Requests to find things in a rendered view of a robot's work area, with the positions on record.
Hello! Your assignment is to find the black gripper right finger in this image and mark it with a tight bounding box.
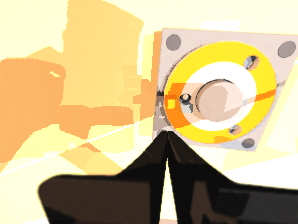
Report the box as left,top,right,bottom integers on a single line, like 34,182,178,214
167,131,298,224

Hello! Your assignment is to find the yellow and orange round plate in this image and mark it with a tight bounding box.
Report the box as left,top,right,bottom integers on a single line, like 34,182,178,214
164,40,277,143

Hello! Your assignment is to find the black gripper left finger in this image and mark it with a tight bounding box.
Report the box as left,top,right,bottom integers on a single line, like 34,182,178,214
36,131,168,224

